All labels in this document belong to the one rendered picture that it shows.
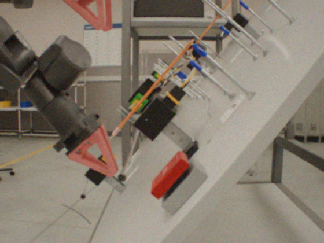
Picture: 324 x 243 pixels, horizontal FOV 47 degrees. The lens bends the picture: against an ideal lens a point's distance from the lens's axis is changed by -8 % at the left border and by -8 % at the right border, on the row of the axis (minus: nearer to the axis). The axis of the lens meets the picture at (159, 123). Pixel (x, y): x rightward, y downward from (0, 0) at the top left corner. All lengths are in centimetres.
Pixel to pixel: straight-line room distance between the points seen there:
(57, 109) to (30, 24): 870
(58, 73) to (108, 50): 793
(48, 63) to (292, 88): 37
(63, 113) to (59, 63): 8
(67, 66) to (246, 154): 32
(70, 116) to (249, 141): 33
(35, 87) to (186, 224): 35
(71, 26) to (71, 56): 829
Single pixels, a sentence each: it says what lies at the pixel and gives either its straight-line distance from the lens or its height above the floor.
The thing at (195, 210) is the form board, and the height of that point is 108.
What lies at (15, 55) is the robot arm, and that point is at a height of 125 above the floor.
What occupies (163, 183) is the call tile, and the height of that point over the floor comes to 110.
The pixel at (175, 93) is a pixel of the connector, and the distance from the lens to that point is 61.
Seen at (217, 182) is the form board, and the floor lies 111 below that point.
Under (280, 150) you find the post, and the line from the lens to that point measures 160.
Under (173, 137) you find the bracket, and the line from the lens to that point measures 63.
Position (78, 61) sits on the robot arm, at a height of 123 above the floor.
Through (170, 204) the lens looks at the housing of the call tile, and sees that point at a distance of 42.
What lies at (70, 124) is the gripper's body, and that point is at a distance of 63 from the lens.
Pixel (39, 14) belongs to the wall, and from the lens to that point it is 925.
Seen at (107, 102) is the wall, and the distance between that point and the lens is 854.
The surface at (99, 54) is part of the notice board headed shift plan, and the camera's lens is 857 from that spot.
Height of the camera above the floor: 120
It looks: 6 degrees down
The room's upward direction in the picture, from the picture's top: straight up
